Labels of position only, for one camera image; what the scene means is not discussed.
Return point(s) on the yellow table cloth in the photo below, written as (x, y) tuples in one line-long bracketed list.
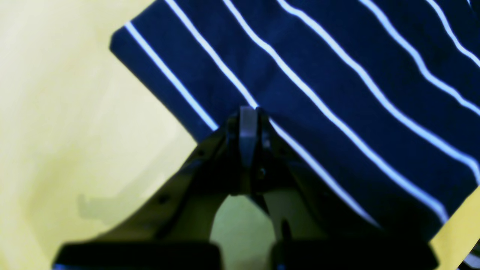
[(84, 142)]

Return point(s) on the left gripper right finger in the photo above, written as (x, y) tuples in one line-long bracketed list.
[(314, 228)]

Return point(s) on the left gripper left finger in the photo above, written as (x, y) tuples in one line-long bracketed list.
[(171, 231)]

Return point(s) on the navy white striped T-shirt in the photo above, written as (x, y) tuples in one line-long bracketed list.
[(379, 97)]

